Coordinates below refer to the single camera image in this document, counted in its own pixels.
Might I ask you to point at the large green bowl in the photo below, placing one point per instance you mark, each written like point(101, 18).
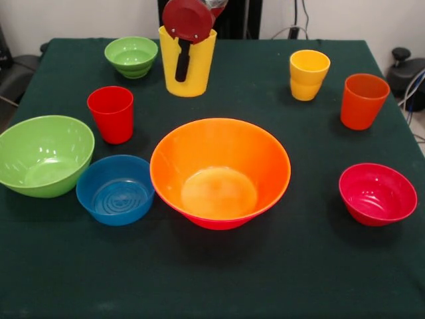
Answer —
point(43, 156)

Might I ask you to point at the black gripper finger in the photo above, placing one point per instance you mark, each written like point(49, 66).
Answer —
point(182, 66)

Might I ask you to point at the dark green tablecloth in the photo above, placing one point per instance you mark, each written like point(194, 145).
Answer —
point(212, 266)

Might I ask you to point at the large orange bowl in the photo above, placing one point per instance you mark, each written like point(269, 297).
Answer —
point(216, 149)

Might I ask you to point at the black equipment base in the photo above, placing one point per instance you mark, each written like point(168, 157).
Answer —
point(405, 73)

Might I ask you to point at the black chair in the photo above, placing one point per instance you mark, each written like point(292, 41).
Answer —
point(20, 73)

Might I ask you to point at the small green bowl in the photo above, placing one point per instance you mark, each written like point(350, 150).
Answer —
point(131, 56)

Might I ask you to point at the black power adapter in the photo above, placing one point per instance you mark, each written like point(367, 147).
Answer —
point(293, 33)

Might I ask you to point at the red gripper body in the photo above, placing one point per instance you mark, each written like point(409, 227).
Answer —
point(187, 20)

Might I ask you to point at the red cup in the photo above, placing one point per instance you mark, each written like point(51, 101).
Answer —
point(113, 126)

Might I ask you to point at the red bowl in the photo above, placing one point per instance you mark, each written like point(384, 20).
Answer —
point(375, 196)

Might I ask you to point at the blue bowl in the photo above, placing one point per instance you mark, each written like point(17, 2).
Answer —
point(114, 217)

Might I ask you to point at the orange cup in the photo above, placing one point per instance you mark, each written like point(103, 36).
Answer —
point(360, 113)

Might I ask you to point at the black cabinet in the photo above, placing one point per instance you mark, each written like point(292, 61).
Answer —
point(245, 16)

